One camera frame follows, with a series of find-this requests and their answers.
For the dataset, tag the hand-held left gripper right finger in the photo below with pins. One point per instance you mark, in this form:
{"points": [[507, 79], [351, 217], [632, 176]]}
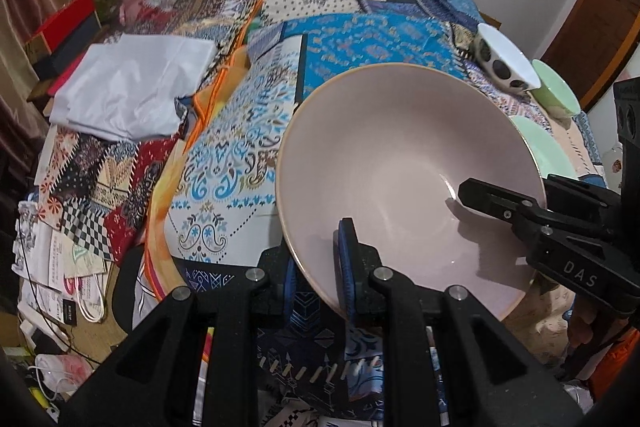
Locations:
{"points": [[347, 267]]}

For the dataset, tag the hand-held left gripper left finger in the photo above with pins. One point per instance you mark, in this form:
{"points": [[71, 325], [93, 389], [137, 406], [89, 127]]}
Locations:
{"points": [[287, 279]]}

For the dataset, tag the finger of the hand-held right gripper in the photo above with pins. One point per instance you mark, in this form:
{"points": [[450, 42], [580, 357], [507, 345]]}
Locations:
{"points": [[492, 202]]}

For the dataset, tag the light green plate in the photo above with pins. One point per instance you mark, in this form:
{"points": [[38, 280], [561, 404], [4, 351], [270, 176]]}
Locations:
{"points": [[547, 152]]}

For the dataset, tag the pink bowl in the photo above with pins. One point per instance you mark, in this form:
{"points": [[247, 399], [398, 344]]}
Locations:
{"points": [[390, 157]]}

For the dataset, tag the person's right hand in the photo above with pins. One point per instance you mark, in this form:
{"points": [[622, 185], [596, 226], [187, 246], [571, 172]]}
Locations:
{"points": [[581, 337]]}

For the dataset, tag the small light green bowl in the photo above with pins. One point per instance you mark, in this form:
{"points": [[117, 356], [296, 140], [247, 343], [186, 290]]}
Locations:
{"points": [[555, 92]]}

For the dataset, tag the white bowl with black spots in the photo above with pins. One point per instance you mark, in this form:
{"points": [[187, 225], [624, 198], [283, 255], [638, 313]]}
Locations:
{"points": [[500, 67]]}

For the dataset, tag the brown wooden door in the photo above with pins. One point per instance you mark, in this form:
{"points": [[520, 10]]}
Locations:
{"points": [[595, 27]]}

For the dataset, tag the patchwork blanket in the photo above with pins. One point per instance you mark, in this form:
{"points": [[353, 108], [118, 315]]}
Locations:
{"points": [[350, 42]]}

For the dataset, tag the pile of white papers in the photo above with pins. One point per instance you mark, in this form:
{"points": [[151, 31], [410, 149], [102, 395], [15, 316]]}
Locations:
{"points": [[55, 262]]}

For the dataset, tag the pink plastic bag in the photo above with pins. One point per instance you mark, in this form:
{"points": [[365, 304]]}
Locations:
{"points": [[65, 369]]}

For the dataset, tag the white cloth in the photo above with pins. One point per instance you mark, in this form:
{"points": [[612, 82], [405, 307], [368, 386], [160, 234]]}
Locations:
{"points": [[130, 87]]}

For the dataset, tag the dark blue box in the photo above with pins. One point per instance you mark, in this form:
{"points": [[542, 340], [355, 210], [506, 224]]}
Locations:
{"points": [[70, 49]]}

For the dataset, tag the red box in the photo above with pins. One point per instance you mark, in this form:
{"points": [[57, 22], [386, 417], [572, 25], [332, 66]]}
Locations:
{"points": [[60, 22]]}

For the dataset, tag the striped brown curtain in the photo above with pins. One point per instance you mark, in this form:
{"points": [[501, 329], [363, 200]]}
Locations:
{"points": [[20, 57]]}

